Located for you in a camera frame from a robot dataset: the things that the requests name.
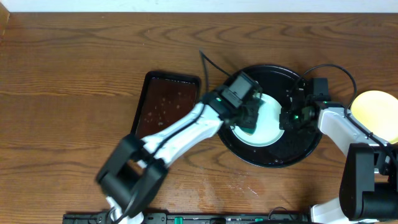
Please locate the yellow plate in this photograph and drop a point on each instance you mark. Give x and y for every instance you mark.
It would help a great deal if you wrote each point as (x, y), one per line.
(377, 111)

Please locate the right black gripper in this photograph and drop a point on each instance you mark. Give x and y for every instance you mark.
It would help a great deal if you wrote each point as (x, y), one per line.
(285, 122)

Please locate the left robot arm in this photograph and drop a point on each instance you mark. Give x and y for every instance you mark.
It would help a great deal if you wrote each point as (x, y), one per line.
(136, 169)

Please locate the round black serving tray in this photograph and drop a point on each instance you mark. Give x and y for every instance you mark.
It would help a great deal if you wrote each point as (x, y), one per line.
(293, 146)

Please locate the rectangular black sponge tray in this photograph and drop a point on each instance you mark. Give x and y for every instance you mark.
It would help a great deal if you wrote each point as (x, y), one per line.
(165, 98)

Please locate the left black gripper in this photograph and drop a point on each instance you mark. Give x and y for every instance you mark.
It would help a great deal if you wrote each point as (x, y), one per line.
(249, 115)

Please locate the light blue plate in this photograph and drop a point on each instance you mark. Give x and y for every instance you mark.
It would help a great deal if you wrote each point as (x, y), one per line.
(267, 129)

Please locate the green yellow sponge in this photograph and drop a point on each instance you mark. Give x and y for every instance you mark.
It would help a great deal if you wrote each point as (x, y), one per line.
(247, 127)

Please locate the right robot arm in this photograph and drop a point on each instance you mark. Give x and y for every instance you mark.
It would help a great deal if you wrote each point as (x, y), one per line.
(368, 189)

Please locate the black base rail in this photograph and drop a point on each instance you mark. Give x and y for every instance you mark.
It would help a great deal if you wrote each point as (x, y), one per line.
(277, 216)

